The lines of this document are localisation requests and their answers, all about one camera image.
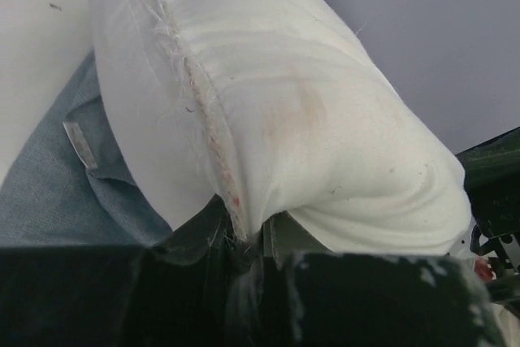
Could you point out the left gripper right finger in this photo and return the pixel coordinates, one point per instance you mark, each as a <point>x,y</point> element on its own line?
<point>313,297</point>

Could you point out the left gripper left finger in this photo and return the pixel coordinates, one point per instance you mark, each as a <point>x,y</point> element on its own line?
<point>170,294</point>

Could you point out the white pillow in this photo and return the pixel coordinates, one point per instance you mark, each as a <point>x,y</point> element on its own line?
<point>275,106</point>

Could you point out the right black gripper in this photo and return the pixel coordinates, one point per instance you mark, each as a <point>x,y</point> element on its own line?
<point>492,183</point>

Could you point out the blue pillowcase with fish print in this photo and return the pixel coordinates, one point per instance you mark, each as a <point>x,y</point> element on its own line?
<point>70,184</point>

